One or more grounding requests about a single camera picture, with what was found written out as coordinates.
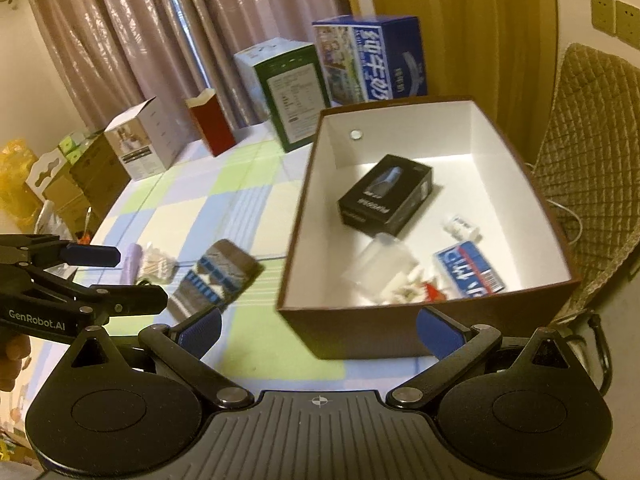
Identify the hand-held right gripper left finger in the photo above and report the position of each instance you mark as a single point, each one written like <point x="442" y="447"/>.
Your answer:
<point x="202" y="329"/>

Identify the small brown cardboard box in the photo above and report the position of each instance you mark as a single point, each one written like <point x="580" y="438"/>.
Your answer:
<point x="65" y="197"/>

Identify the knit patterned sock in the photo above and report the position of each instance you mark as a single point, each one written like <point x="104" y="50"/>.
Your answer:
<point x="215" y="275"/>

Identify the black product box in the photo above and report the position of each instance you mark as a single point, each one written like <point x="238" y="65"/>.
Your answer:
<point x="385" y="195"/>

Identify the white product box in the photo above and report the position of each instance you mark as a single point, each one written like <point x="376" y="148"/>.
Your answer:
<point x="145" y="145"/>

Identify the orange small object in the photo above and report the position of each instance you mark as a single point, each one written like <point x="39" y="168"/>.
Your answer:
<point x="87" y="232"/>

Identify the blue milk carton box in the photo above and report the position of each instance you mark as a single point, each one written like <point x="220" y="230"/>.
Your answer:
<point x="372" y="60"/>

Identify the small white bottle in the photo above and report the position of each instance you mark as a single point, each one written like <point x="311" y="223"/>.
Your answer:
<point x="462" y="227"/>

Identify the wooden door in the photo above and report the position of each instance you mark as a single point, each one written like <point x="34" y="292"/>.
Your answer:
<point x="450" y="10"/>

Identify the clear plastic cup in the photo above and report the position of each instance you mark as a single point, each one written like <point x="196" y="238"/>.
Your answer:
<point x="380" y="265"/>

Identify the green milk carton box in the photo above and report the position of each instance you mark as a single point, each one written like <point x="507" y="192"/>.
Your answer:
<point x="290" y="95"/>

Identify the clear box blue label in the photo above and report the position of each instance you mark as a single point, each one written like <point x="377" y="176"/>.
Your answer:
<point x="470" y="272"/>

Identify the chair with quilted cover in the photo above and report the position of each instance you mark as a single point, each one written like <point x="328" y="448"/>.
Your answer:
<point x="595" y="160"/>

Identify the person's left hand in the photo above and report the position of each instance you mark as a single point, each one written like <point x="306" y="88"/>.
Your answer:
<point x="10" y="360"/>

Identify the pink curtain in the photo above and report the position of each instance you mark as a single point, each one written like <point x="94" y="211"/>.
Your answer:
<point x="150" y="25"/>

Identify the purple tube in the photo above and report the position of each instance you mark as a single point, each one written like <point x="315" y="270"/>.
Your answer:
<point x="132" y="262"/>

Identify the brown cardboard box white inside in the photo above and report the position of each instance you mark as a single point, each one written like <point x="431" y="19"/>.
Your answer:
<point x="350" y="335"/>

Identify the white cardboard cutout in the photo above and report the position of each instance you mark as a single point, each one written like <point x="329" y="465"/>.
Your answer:
<point x="42" y="172"/>

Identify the gold wall socket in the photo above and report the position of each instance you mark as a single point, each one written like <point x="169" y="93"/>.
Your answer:
<point x="602" y="13"/>
<point x="628" y="21"/>

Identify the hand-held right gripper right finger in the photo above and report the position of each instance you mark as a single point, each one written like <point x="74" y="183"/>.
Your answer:
<point x="440" y="334"/>

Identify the large brown cardboard box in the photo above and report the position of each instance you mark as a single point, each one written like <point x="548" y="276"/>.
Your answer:
<point x="97" y="172"/>

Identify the plaid tablecloth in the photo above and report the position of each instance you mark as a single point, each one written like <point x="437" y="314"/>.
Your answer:
<point x="235" y="200"/>

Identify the red snack packet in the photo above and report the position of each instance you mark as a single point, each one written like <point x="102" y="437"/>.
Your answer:
<point x="434" y="291"/>

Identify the bag of cotton swabs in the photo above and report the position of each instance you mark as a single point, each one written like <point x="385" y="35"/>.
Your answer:
<point x="157" y="262"/>

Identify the yellow plastic bag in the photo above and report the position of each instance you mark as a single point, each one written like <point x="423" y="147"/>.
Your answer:
<point x="15" y="180"/>

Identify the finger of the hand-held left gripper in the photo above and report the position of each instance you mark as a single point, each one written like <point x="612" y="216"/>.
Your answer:
<point x="92" y="256"/>
<point x="135" y="300"/>

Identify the green tissue packs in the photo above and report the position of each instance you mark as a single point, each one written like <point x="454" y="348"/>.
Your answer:
<point x="72" y="145"/>

